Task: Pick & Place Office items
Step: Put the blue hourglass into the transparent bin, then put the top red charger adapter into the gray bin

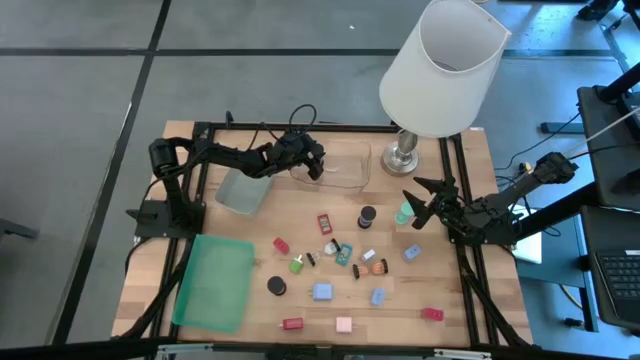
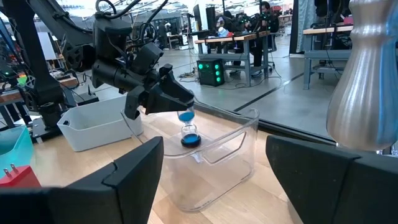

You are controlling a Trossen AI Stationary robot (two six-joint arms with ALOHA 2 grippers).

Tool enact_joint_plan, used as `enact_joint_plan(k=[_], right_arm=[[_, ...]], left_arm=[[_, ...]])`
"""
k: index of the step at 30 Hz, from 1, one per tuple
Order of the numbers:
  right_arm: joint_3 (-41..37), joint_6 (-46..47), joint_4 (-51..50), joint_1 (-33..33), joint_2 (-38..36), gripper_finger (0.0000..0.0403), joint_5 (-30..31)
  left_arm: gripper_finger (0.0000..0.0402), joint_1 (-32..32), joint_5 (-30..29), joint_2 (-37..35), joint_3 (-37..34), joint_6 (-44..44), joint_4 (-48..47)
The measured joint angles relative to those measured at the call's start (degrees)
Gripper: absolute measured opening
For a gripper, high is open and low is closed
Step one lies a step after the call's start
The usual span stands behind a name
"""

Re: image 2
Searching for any wooden top steel workbench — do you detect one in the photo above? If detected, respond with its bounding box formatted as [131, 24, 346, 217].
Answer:
[194, 30, 272, 88]
[303, 24, 355, 91]

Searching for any floor cable bundle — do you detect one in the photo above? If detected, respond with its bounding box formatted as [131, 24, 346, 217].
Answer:
[178, 68, 200, 83]

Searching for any grey curtain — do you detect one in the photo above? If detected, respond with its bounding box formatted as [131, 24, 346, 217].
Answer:
[295, 0, 318, 54]

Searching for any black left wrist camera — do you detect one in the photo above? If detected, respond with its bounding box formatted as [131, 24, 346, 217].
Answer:
[129, 42, 165, 75]

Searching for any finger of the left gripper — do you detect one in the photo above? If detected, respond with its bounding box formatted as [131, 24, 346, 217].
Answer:
[160, 70, 195, 103]
[144, 89, 195, 115]

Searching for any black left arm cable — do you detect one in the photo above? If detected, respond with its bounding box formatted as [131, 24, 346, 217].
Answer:
[95, 0, 170, 44]

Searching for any red wall charger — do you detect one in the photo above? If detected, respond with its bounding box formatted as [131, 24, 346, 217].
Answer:
[0, 164, 42, 189]

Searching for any pale grey plastic bin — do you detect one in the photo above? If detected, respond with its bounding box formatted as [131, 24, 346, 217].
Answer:
[57, 95, 144, 152]

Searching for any clear plastic bin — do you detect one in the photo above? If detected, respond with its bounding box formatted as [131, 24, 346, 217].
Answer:
[119, 108, 261, 213]

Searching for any black computer tower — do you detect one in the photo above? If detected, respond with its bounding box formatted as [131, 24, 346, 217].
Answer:
[196, 57, 225, 87]

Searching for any person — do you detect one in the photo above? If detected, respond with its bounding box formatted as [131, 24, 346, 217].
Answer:
[251, 1, 280, 78]
[216, 10, 249, 35]

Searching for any silver table lamp white shade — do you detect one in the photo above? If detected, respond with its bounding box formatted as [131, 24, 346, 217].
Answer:
[325, 0, 398, 152]

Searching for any green translucent plastic tray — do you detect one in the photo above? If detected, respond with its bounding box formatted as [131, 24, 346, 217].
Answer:
[0, 124, 34, 180]

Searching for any black aluminium table frame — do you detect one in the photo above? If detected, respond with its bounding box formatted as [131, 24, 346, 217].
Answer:
[192, 101, 392, 156]

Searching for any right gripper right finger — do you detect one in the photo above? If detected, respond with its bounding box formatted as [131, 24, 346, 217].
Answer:
[266, 134, 398, 224]

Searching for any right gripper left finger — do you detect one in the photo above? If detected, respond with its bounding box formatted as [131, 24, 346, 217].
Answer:
[0, 136, 165, 224]

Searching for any white board panel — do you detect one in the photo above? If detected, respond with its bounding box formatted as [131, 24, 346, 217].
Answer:
[37, 30, 57, 62]

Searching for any blue sand hourglass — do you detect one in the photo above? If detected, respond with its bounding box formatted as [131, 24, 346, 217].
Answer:
[177, 107, 202, 149]

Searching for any black computer monitor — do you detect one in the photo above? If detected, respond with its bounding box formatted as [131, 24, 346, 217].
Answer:
[192, 4, 217, 32]

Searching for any cluttered wooden side table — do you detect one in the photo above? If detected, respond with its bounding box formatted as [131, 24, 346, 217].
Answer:
[0, 70, 80, 105]

